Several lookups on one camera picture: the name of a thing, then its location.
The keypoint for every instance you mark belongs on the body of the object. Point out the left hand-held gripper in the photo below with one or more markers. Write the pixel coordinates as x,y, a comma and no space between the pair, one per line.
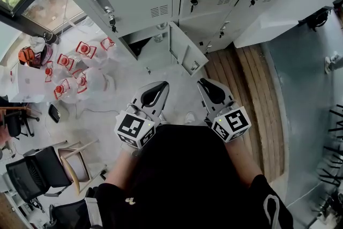
131,126

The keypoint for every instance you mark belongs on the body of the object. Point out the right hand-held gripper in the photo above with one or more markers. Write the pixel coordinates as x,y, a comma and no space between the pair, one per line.
233,123

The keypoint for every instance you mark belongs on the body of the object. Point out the grey locker door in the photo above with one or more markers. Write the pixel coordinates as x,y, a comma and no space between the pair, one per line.
185,53

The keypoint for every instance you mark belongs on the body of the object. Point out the person's left forearm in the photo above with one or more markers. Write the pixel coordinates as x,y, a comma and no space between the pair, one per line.
120,171

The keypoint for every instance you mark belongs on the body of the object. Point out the person's right forearm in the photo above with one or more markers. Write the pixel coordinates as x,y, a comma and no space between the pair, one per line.
241,161

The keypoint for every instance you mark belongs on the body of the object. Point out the white low cabinet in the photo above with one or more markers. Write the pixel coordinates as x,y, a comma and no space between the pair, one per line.
284,16

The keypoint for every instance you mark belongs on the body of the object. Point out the person's white left shoe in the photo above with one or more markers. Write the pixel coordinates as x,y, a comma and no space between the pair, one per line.
162,118

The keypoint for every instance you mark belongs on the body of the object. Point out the person's white shoe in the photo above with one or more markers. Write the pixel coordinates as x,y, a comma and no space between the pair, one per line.
162,118
190,117

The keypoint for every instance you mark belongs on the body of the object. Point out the person's white right shoe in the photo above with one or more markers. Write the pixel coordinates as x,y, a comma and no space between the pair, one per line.
190,117

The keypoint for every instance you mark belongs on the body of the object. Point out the wooden plank platform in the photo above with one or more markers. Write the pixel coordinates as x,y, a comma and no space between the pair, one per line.
257,94

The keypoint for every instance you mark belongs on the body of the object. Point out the clear bottle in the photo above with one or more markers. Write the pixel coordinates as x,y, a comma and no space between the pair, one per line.
158,38
161,25

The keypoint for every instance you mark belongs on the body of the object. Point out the light wrist band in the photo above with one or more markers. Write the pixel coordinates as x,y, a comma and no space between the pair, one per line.
131,151

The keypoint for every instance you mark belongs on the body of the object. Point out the pile of clear water jugs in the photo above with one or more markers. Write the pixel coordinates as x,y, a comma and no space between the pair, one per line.
93,80

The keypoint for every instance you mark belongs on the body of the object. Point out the person's black shirt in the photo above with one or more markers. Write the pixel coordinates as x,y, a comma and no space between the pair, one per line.
182,177

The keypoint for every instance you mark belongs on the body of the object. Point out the small white waste bin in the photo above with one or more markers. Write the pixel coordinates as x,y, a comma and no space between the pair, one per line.
55,113

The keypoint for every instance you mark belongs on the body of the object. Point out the wooden chair grey seat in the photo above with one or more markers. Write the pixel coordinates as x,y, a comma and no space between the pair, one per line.
76,166

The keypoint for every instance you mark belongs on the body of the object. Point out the pink round container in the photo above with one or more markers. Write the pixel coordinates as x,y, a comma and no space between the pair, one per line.
46,56

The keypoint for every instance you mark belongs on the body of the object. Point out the black cylindrical object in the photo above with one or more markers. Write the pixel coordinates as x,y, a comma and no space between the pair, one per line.
50,38

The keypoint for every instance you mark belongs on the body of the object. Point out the white plastic bag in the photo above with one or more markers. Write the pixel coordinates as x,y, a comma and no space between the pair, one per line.
37,41

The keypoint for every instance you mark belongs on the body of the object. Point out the black framed window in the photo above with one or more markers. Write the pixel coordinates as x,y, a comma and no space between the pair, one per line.
53,10

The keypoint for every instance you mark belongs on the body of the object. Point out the orange black bag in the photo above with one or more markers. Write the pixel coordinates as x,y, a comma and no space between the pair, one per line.
26,56

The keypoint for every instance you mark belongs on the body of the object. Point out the black mesh office chair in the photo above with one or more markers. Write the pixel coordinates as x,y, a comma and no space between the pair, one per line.
40,171

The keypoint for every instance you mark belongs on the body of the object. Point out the brown wooden rack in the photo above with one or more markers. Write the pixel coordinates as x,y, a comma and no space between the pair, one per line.
16,109

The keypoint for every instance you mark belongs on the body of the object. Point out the black swivel stool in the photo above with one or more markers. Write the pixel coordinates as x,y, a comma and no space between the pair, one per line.
13,126

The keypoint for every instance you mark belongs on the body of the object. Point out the black metal railing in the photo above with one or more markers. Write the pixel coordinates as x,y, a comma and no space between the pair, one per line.
331,181

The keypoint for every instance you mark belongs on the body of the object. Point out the black padded office chair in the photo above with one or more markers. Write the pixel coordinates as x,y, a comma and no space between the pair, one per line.
69,214

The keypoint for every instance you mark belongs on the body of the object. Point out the cluttered white desk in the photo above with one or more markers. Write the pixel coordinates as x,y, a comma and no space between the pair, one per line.
21,211

